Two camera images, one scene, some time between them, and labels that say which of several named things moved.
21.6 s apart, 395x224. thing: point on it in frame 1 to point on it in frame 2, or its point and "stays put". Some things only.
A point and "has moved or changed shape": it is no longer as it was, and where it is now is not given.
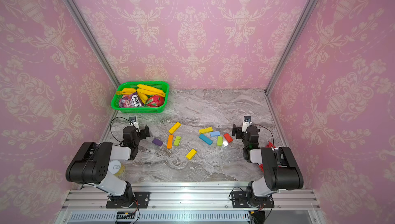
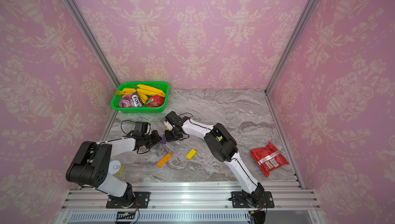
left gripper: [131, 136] to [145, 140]
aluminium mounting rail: [190, 203] stays put
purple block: [157, 142] has moved or changed shape
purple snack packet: [131, 100] stays put
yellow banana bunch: [142, 90] stays put
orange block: [169, 141] to [161, 163]
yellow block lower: [191, 154] stays put
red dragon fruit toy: [155, 101] stays put
